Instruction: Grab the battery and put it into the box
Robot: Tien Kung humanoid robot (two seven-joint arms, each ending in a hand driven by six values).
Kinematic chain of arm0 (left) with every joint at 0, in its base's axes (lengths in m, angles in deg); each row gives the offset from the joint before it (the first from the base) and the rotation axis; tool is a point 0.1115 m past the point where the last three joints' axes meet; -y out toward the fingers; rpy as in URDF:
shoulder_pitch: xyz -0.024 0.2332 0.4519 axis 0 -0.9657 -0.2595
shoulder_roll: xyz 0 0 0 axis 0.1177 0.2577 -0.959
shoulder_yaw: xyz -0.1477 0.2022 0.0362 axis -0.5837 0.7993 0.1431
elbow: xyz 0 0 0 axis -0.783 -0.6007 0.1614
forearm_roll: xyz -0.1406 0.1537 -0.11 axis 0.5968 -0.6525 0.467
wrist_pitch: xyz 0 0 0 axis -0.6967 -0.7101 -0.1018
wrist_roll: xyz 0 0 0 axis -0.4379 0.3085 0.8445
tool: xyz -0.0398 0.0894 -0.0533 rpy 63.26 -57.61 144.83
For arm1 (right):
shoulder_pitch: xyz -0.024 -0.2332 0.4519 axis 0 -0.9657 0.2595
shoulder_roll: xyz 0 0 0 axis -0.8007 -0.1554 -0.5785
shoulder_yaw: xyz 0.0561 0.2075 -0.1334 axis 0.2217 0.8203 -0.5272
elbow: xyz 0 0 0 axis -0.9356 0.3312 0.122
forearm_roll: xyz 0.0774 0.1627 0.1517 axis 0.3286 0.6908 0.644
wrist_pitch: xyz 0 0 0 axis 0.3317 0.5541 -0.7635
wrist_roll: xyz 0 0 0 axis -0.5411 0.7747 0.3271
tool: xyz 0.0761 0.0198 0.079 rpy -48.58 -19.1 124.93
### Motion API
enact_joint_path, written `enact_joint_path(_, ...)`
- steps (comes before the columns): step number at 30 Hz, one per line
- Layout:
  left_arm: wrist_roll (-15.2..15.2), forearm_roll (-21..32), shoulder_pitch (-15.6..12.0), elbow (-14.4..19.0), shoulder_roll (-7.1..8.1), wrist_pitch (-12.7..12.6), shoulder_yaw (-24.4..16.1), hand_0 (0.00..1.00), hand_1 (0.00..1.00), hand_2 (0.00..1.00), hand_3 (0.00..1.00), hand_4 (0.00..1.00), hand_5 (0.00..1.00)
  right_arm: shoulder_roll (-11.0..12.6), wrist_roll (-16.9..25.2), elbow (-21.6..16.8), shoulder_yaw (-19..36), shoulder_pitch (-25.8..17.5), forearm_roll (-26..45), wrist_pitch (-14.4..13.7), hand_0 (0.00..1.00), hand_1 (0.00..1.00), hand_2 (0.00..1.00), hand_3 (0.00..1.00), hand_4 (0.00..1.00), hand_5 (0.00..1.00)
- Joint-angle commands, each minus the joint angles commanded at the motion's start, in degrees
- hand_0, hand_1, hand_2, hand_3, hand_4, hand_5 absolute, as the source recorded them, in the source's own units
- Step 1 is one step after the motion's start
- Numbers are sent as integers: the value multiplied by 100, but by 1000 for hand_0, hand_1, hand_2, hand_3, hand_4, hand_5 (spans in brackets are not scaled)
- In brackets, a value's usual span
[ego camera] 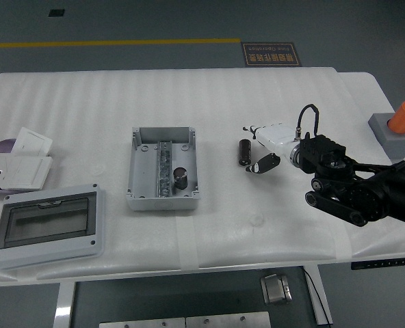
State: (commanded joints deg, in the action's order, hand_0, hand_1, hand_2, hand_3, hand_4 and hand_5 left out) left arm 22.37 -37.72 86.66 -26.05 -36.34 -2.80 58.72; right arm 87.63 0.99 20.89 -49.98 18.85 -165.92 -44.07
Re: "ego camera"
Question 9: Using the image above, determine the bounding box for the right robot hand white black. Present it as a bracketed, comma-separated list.
[242, 122, 300, 174]

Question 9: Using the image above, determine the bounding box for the long black cylindrical battery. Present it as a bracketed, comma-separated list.
[239, 138, 253, 166]

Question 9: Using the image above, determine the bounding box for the short black cylindrical battery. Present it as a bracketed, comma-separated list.
[172, 166, 189, 190]

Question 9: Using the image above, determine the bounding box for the grey open junction box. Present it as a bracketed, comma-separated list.
[126, 126, 200, 212]

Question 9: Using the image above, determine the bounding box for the silver metal floor box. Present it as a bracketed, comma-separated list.
[259, 273, 293, 305]

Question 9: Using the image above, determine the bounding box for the white foam mat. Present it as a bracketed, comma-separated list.
[0, 67, 405, 279]

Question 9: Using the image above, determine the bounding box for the black floor sign orange text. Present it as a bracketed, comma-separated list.
[240, 42, 302, 68]

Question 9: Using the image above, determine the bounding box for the grey block holder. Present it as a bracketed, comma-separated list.
[368, 112, 405, 160]

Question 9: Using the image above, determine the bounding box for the black table control panel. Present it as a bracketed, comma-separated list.
[351, 258, 405, 271]

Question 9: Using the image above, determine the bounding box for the white table leg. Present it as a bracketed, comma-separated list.
[53, 282, 77, 328]
[303, 264, 334, 325]

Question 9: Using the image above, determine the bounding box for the grey metal plate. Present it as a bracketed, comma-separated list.
[99, 317, 186, 328]
[185, 311, 271, 328]

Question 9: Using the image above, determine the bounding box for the grey cover with dark window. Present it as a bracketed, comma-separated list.
[0, 183, 107, 272]

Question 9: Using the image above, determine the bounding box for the purple disc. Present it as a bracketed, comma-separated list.
[0, 138, 17, 195]

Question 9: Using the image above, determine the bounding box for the metal rail in junction box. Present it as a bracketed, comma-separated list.
[157, 140, 174, 198]

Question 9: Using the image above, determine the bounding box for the thin black cable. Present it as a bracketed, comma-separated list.
[303, 268, 330, 325]

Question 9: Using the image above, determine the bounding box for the white tilted switch panel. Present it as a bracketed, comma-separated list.
[11, 126, 54, 156]

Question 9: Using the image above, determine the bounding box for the white flat switch panel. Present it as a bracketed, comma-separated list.
[3, 156, 53, 191]

